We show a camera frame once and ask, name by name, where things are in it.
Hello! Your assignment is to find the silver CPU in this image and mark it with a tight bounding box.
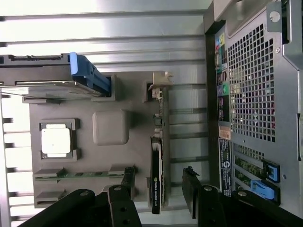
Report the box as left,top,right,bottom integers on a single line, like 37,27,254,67
40,127,71,158

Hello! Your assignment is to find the green RAM stick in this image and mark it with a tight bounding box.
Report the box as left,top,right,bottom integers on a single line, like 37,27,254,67
35,170,125,182

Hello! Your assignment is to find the grey parts rack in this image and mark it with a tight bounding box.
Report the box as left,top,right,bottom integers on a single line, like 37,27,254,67
21,73,172,210

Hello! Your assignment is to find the light blue slot latch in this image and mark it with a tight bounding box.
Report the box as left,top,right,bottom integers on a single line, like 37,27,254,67
250,179,281,204

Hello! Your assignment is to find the dark open PC case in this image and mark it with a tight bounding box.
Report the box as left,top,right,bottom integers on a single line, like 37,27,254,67
203,0,303,213

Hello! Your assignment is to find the hard disk in blue caddy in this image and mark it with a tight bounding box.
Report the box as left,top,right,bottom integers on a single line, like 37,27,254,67
0,52,112,99

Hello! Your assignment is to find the dark blue slot latch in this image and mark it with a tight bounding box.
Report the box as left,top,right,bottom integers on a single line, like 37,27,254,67
261,158,281,183

